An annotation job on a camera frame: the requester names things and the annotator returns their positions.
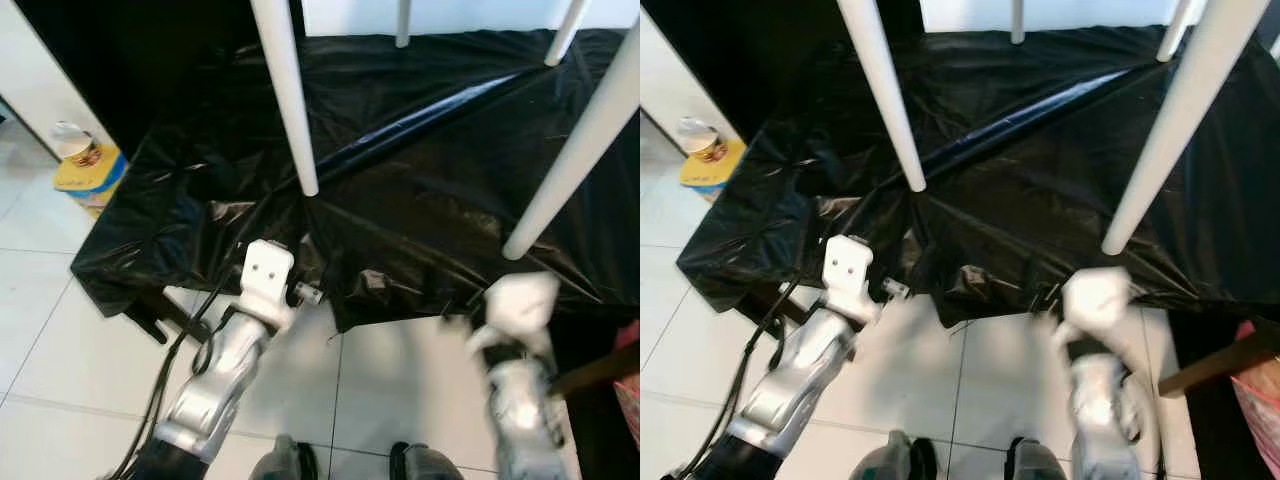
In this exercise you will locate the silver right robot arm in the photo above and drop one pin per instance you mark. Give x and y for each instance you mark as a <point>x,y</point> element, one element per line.
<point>1100,405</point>
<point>520,410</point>

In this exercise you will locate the black robot right foot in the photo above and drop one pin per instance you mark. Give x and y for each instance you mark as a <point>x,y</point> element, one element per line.
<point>1035,462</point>
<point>425,465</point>

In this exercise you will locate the black robot left foot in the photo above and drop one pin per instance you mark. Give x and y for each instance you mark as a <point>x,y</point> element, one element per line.
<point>895,460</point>
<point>283,462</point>

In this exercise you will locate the black robot foot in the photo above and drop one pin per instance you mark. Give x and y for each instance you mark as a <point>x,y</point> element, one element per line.
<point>895,460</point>
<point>1035,462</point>
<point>425,465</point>
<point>283,462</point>

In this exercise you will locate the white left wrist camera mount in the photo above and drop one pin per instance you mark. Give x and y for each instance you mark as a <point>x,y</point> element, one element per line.
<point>850,275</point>
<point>268,280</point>

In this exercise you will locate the printed paper cup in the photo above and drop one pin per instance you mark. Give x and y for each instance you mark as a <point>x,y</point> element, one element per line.
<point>702,140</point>
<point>75,143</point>

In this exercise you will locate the black plastic tablecloth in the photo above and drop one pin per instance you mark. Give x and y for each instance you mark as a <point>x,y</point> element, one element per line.
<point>1020,190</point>
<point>420,200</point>

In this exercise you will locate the dark wooden table leg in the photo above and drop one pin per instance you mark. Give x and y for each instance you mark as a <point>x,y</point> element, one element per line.
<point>600,368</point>
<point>190,318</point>
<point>788,308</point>
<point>1220,362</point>

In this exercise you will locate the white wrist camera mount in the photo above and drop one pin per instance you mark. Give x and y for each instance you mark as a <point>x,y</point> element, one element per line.
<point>850,275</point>
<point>1095,300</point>
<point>268,280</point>
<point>522,305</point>

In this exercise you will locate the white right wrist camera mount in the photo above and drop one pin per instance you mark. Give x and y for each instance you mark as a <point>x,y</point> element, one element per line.
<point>522,305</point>
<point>1095,300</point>

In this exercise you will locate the yellow and blue carton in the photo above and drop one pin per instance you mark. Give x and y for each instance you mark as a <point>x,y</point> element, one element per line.
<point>95,178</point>
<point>712,175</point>

